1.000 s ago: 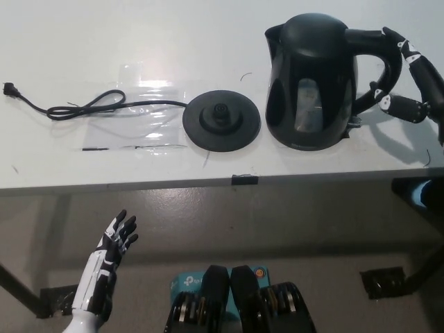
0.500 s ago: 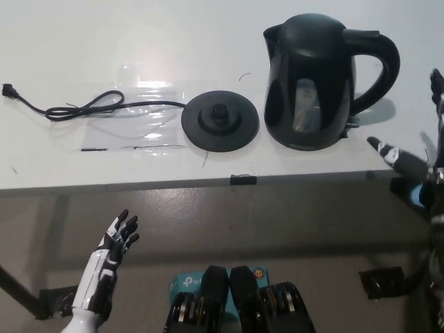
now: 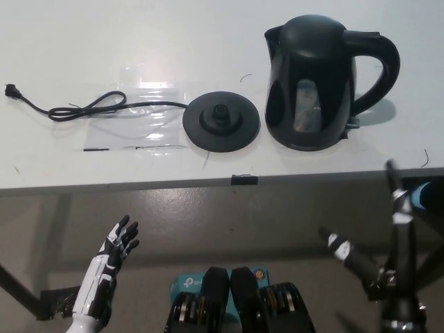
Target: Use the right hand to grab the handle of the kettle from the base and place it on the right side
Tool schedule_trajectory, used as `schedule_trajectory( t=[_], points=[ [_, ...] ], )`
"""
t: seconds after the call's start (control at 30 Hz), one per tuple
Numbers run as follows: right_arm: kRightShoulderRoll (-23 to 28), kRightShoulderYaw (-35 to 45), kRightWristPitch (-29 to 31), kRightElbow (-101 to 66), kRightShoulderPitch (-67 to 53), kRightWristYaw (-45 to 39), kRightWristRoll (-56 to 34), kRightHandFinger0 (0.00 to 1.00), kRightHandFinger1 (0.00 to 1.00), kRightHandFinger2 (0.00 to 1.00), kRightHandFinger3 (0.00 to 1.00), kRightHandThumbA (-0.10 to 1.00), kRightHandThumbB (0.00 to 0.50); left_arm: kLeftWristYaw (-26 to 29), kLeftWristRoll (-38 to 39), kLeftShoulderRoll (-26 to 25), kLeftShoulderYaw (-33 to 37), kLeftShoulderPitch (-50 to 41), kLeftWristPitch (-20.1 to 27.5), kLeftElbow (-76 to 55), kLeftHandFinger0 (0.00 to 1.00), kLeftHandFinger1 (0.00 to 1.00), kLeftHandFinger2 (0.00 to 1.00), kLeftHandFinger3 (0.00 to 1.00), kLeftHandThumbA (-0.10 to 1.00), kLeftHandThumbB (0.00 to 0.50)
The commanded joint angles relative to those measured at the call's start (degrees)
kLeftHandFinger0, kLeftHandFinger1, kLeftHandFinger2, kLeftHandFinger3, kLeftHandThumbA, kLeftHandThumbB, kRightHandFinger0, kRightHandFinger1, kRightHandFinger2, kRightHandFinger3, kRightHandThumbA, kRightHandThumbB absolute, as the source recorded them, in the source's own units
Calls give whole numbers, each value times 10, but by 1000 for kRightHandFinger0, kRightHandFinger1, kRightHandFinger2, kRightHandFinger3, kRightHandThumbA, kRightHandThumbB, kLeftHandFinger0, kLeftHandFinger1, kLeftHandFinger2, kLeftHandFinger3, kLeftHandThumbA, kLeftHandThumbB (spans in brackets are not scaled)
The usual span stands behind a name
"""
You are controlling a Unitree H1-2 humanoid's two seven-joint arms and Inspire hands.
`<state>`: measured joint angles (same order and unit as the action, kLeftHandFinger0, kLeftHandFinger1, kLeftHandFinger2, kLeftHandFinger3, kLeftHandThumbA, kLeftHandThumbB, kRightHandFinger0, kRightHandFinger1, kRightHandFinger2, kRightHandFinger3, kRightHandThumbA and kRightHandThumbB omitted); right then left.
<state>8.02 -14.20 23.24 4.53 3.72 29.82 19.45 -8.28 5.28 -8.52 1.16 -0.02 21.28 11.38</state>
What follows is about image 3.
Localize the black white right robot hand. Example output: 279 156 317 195
318 159 427 316

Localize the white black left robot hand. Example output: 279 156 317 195
71 214 140 319

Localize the black electric kettle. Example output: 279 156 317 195
264 14 402 152

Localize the round black kettle base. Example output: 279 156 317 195
182 90 262 153

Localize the black table leg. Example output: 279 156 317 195
416 239 444 291
0 262 43 319

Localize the blue object under table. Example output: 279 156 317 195
411 182 434 210

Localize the teal router box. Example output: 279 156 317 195
169 267 270 315

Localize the black ribbed robot torso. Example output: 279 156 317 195
162 265 317 333

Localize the clear plastic film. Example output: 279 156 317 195
83 64 191 152

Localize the small black edge tape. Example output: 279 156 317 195
230 173 259 185

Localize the black power cord with plug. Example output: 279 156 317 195
3 83 190 122

